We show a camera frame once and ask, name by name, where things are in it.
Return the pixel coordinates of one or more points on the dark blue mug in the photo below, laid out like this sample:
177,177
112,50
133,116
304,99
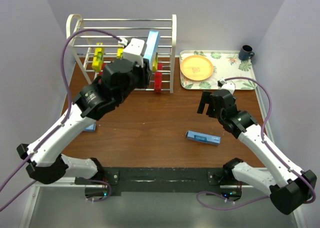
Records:
246,53

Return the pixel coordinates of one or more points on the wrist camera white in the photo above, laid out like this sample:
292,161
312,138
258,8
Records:
134,51
226,85

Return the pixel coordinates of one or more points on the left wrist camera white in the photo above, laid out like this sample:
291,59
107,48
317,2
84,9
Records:
134,51

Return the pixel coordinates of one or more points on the red toothpaste box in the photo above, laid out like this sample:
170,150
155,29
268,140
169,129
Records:
158,79
101,73

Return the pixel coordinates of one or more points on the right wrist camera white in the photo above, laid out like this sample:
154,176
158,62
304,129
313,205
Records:
226,85

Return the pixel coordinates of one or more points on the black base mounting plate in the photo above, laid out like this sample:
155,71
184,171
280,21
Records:
171,180

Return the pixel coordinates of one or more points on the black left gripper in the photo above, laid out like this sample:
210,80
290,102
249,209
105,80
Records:
145,74

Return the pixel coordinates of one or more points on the blue toothpaste box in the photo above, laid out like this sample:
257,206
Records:
91,128
203,138
152,43

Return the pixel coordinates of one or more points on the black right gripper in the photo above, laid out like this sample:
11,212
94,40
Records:
206,98

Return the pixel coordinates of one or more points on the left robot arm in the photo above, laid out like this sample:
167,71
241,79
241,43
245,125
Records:
46,162

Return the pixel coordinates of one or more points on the orange plate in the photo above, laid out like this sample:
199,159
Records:
196,68

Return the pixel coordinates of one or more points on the white metal shelf rack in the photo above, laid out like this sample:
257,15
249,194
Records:
102,30

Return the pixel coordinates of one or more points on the yellow toothpaste box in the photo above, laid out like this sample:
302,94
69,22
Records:
98,58
120,49
155,63

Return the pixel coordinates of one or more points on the aluminium rail frame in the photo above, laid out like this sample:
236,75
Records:
76,203

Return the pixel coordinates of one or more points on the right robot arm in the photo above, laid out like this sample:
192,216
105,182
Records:
286,184

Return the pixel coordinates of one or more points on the floral serving tray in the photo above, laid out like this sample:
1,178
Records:
226,64

